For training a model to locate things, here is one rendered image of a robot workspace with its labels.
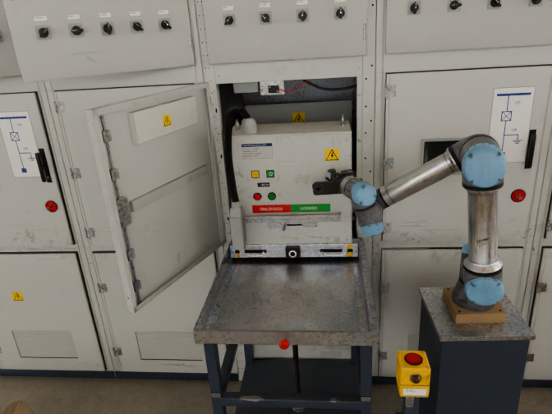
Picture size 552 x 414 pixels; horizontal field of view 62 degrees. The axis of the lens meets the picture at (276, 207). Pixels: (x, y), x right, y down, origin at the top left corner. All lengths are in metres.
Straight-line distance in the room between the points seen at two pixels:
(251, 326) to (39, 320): 1.49
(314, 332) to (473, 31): 1.25
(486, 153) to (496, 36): 0.68
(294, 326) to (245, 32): 1.13
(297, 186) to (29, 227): 1.36
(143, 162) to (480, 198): 1.14
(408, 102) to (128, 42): 1.11
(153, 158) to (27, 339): 1.51
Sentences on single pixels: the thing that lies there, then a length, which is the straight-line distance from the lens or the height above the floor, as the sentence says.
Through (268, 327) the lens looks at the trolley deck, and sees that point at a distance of 1.60.
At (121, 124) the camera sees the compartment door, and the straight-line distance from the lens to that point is 1.67.
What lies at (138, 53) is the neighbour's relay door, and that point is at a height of 1.71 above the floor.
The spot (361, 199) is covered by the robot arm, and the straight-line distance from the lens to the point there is 1.49.
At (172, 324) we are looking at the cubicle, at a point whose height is 0.38.
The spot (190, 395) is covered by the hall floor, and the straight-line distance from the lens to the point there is 2.66.
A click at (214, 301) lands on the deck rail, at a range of 1.75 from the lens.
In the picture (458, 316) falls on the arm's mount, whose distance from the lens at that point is 1.81.
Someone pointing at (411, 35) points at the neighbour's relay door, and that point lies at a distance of 1.94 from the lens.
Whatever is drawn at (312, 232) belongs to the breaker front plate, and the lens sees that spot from 1.92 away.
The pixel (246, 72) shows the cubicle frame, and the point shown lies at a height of 1.61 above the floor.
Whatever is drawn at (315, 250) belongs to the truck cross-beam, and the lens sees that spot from 1.95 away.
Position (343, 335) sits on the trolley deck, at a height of 0.83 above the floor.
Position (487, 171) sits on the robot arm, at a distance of 1.45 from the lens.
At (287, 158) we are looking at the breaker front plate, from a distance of 1.81.
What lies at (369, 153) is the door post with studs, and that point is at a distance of 2.01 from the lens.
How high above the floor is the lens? 1.80
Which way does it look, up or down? 22 degrees down
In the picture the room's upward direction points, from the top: 4 degrees counter-clockwise
